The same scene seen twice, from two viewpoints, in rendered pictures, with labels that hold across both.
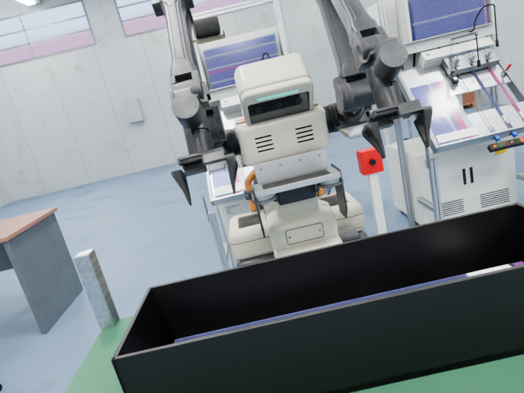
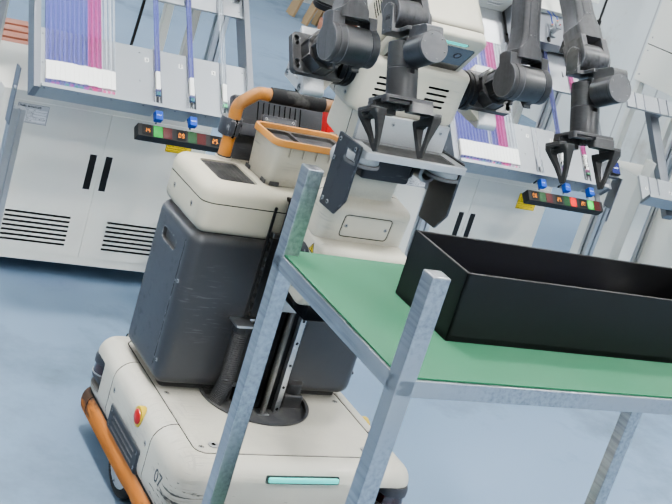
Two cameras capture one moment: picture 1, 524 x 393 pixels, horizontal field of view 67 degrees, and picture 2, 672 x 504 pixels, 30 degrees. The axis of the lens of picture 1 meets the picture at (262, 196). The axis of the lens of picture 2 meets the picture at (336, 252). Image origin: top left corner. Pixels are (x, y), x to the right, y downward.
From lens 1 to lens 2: 1.67 m
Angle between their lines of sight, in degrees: 30
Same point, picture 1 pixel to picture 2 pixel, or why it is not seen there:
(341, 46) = (531, 16)
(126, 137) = not seen: outside the picture
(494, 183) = not seen: hidden behind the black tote
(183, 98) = (434, 38)
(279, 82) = (452, 25)
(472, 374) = (645, 364)
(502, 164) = (517, 230)
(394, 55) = (620, 89)
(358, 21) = (586, 21)
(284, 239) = (338, 226)
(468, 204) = not seen: hidden behind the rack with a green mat
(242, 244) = (221, 207)
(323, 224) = (393, 224)
